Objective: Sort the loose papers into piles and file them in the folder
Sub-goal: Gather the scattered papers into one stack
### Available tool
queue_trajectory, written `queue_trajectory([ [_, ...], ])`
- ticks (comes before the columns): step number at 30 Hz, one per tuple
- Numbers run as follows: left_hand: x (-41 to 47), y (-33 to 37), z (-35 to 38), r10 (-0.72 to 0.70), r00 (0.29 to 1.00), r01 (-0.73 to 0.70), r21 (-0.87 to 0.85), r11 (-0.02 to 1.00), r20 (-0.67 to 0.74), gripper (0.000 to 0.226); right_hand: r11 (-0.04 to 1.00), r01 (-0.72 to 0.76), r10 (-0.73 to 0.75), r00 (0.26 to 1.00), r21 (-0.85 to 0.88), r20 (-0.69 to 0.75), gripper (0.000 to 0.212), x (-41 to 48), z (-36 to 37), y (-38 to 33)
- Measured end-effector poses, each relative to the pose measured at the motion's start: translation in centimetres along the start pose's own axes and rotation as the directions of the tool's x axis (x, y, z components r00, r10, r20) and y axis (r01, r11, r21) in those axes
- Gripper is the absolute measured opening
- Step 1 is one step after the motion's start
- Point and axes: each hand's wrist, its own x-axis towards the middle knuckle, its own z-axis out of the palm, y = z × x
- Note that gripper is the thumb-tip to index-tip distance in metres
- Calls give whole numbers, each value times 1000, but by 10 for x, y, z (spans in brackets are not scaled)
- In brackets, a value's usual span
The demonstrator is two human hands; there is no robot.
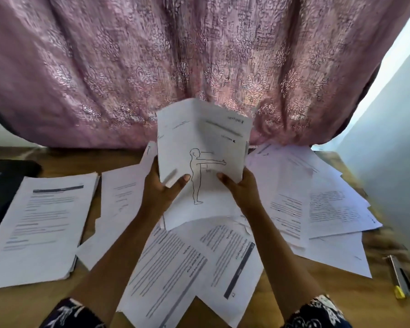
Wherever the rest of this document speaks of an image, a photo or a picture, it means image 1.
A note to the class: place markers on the black folder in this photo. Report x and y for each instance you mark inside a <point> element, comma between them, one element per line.
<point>7,188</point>

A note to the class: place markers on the person's right hand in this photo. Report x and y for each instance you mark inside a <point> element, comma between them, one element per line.
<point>242,191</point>

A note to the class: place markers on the person's left hand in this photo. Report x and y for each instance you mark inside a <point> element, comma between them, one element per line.
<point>158,194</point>

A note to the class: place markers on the silver yellow black stapler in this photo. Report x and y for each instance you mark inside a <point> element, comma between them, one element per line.
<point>398,273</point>

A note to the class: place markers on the pink patterned curtain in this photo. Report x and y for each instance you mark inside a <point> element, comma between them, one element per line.
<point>157,65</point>

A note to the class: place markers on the person's left forearm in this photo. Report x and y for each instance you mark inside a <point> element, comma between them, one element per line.
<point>116,270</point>

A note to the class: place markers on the person's right forearm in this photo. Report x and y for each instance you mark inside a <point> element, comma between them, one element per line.
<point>280,263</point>

